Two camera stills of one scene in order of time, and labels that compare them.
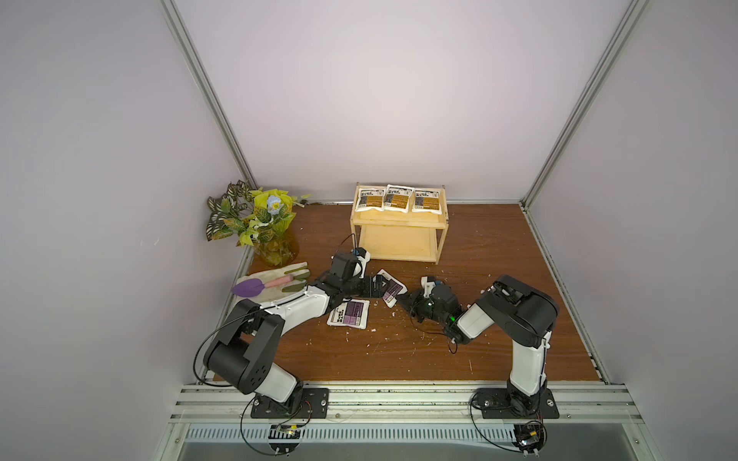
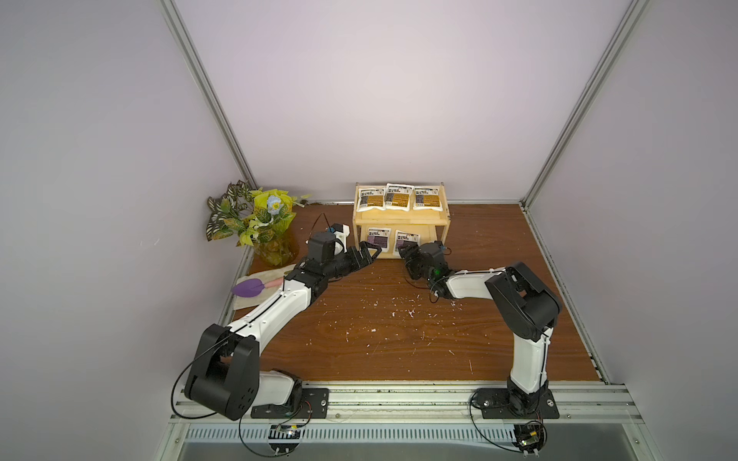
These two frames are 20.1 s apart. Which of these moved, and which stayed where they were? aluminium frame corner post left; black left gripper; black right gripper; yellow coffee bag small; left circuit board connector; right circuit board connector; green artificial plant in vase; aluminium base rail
Moved: black left gripper; black right gripper
Stayed: right circuit board connector; yellow coffee bag small; green artificial plant in vase; aluminium base rail; left circuit board connector; aluminium frame corner post left
